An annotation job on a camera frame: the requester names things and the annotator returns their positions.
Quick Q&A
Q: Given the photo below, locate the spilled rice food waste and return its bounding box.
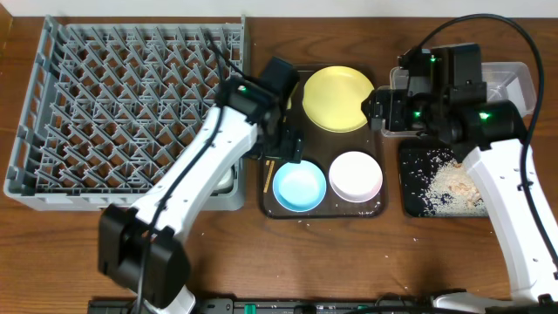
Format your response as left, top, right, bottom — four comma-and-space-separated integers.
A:
400, 147, 487, 217

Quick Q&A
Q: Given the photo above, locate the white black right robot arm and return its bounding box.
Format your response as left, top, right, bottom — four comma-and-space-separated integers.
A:
361, 44, 557, 313

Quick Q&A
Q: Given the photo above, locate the white paper cup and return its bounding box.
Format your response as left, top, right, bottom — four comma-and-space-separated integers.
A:
211, 166, 237, 196

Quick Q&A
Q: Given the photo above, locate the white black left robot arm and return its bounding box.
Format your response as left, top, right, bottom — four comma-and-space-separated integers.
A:
98, 58, 303, 313

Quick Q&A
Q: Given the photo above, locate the grey plastic dish rack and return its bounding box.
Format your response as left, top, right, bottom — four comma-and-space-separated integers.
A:
3, 17, 249, 211

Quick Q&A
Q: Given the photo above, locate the pink bowl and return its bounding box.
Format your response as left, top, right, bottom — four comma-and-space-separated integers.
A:
329, 151, 383, 203

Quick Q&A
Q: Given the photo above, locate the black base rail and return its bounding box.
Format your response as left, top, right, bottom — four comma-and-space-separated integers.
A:
86, 290, 524, 314

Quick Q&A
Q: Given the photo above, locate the dark brown serving tray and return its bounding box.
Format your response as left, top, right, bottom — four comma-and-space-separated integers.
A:
257, 64, 388, 220

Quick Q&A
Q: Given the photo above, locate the light blue bowl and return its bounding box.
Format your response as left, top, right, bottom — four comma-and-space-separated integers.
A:
272, 160, 327, 213

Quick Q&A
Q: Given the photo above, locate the clear plastic container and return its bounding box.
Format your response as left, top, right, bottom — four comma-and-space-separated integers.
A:
380, 62, 536, 137

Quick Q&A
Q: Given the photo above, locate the yellow round plate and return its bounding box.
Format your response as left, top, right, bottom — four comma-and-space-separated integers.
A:
303, 65, 374, 133

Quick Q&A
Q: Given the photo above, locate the black rectangular bin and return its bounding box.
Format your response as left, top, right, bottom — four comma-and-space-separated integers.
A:
397, 137, 520, 219

